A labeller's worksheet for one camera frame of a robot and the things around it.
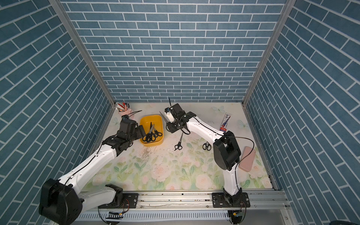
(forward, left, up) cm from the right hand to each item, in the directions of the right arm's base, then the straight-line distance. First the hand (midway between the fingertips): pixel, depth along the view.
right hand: (172, 127), depth 90 cm
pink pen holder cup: (+13, +36, -3) cm, 38 cm away
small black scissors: (+1, +12, -11) cm, 16 cm away
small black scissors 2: (-7, -5, -12) cm, 15 cm away
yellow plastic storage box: (+10, +22, -7) cm, 25 cm away
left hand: (-6, +17, +4) cm, 19 cm away
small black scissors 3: (-5, -24, -13) cm, 28 cm away
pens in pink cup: (+17, +41, -2) cm, 44 cm away
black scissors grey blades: (-2, +16, -12) cm, 20 cm away
